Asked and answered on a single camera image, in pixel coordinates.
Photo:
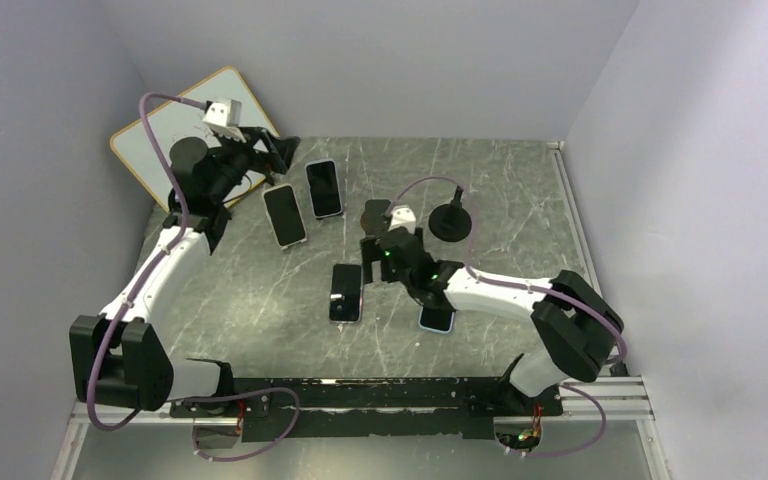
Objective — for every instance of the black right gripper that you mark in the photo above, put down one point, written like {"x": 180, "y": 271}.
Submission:
{"x": 371, "y": 251}

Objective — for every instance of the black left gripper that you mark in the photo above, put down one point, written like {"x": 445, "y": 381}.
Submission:
{"x": 278, "y": 157}

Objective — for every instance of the lavender case phone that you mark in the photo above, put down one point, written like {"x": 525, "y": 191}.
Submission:
{"x": 324, "y": 188}

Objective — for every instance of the pink case phone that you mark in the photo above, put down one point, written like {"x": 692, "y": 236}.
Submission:
{"x": 284, "y": 215}

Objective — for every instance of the blue case phone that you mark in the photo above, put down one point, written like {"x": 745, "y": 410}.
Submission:
{"x": 436, "y": 320}

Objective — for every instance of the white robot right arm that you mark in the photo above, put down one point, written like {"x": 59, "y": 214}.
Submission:
{"x": 580, "y": 333}

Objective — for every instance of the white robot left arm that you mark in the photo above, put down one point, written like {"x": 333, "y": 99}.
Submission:
{"x": 117, "y": 356}

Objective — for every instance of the white case phone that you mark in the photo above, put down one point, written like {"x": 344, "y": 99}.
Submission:
{"x": 345, "y": 297}

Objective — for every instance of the black round-base phone holder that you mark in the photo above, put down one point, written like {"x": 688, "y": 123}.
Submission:
{"x": 451, "y": 222}

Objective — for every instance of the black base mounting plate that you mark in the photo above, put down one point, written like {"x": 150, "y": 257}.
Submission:
{"x": 332, "y": 408}

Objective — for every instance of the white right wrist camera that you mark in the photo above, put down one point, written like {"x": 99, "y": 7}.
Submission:
{"x": 402, "y": 217}

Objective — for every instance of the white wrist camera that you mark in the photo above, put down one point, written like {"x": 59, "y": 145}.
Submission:
{"x": 222, "y": 117}
{"x": 402, "y": 217}

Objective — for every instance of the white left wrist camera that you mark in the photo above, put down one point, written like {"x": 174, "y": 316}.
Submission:
{"x": 222, "y": 117}

